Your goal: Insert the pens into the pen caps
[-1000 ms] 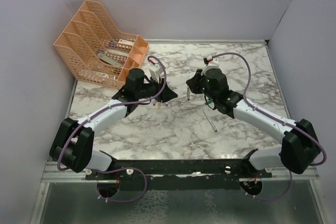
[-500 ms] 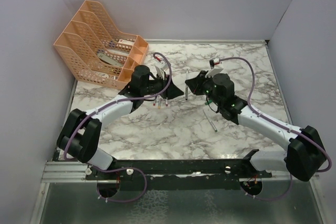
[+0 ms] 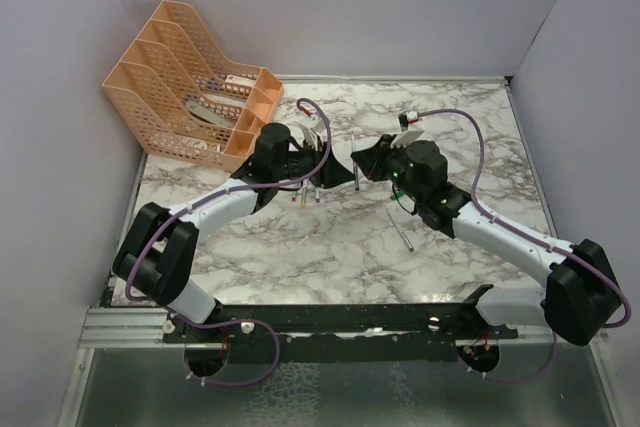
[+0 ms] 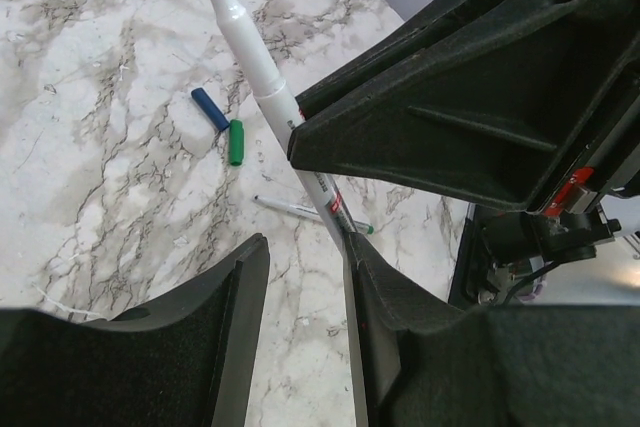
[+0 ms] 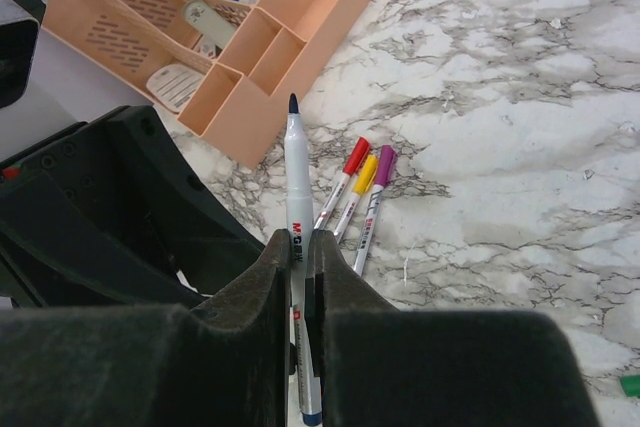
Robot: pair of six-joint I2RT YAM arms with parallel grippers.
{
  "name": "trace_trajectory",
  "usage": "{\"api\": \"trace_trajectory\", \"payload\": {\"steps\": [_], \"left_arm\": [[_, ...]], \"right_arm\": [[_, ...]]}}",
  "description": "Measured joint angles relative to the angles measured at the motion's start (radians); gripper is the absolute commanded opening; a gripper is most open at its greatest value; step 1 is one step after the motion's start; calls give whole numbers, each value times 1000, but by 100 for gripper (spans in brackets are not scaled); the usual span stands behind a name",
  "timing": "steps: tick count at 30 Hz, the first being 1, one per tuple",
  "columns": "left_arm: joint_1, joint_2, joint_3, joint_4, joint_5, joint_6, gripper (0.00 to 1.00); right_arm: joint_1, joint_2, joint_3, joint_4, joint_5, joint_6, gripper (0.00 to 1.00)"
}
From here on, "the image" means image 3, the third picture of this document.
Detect white card in organizer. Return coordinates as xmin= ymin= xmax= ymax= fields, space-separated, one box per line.
xmin=224 ymin=74 xmax=256 ymax=89

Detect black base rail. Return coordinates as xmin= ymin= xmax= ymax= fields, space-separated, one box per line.
xmin=163 ymin=285 xmax=517 ymax=364

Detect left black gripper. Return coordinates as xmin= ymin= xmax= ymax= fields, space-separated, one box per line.
xmin=275 ymin=135 xmax=356 ymax=189

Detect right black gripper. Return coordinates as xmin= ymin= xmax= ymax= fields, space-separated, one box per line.
xmin=351 ymin=134 xmax=425 ymax=205

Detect grey stapler in organizer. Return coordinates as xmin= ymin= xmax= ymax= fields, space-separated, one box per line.
xmin=185 ymin=100 xmax=234 ymax=128

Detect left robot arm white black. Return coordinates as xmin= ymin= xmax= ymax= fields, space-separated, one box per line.
xmin=112 ymin=123 xmax=354 ymax=342

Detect white pen blue end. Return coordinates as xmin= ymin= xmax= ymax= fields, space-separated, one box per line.
xmin=350 ymin=132 xmax=360 ymax=192

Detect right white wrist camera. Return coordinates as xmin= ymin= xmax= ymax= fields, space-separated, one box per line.
xmin=391 ymin=111 xmax=424 ymax=149

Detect white pen green end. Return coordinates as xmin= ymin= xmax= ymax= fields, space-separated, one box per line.
xmin=387 ymin=211 xmax=414 ymax=252

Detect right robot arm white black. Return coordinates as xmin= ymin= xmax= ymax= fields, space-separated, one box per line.
xmin=351 ymin=135 xmax=623 ymax=346

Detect orange mesh file organizer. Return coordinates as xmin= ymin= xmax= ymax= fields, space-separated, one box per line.
xmin=102 ymin=0 xmax=284 ymax=172

